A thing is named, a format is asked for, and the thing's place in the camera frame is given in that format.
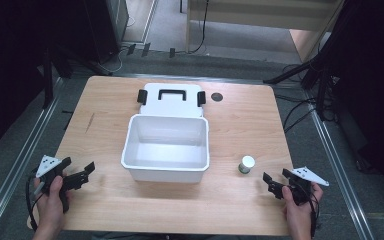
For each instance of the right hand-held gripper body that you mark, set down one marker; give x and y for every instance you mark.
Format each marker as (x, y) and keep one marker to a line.
(300, 188)

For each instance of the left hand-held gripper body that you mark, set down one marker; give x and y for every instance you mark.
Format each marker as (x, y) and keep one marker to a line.
(71, 181)

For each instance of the small white green-labelled jar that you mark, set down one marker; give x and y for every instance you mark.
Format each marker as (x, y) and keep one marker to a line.
(246, 164)

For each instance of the white plastic storage box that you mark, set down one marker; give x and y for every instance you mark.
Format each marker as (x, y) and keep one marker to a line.
(166, 150)

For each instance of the person's right hand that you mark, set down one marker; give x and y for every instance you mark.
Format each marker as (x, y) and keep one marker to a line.
(298, 215)

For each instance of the person's left hand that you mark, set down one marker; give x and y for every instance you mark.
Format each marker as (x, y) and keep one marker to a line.
(50, 206)

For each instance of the black metal stand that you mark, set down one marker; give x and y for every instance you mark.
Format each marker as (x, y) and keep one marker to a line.
(48, 80)

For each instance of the dark round table grommet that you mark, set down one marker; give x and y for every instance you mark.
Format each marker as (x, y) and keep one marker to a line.
(217, 97)

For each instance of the black tripod stand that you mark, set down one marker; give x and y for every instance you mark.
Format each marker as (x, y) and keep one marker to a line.
(320, 76)

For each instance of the black curtain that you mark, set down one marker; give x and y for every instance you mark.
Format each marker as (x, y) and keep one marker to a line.
(13, 66)
(373, 83)

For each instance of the dark cabinet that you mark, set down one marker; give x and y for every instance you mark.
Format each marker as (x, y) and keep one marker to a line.
(108, 26)

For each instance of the metal floor rail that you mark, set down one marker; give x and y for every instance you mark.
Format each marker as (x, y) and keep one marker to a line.
(16, 160)
(338, 166)

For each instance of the light wooden furniture frame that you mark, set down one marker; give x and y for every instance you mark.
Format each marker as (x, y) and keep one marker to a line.
(246, 15)

